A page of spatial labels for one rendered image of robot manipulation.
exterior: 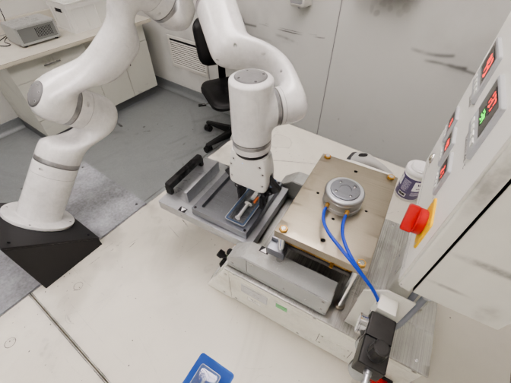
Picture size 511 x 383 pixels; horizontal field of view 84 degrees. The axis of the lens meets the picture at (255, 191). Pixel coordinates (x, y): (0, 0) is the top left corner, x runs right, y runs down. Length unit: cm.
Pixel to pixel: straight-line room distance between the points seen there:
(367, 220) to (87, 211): 97
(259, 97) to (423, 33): 160
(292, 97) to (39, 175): 75
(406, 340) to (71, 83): 99
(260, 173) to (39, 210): 68
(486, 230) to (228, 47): 51
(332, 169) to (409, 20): 146
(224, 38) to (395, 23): 154
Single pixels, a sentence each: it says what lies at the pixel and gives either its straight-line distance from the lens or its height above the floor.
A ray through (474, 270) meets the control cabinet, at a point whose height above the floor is 125.
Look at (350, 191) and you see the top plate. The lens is 60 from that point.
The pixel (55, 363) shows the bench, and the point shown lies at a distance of 97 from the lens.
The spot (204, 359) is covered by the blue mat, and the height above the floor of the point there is 75.
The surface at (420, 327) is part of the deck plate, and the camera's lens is 75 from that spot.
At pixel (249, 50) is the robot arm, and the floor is 134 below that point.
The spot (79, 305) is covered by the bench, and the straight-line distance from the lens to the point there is 100.
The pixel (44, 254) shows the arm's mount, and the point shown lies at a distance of 100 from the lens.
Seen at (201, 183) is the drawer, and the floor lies 99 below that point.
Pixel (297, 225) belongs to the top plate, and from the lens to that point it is 57.
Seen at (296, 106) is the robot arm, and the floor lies 127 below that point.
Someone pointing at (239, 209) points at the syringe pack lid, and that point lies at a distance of 73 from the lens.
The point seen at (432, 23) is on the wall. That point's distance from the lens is 203.
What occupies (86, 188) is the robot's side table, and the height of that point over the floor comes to 75.
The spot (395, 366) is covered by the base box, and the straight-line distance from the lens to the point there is 74.
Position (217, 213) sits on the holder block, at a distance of 74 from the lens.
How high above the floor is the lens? 156
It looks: 46 degrees down
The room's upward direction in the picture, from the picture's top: straight up
